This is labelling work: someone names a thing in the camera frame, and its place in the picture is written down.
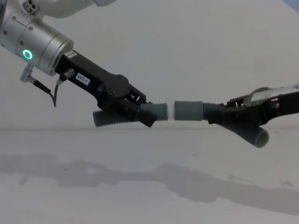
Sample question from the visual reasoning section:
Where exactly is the white tube connector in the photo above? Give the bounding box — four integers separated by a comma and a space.
167, 104, 176, 120

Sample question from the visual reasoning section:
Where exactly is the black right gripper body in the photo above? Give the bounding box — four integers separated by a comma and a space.
256, 91, 299, 125

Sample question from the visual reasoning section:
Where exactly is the white table cloth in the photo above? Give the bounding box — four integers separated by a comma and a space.
0, 127, 299, 224

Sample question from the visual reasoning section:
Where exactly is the thin dark cable silver plug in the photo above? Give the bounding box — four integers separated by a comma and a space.
20, 65, 71, 108

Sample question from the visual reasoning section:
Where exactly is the grey corrugated hose with cuff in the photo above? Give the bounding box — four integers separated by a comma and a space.
174, 100, 270, 148
93, 102, 169, 128

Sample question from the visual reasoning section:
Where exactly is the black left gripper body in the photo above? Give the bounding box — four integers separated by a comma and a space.
55, 49, 130, 111

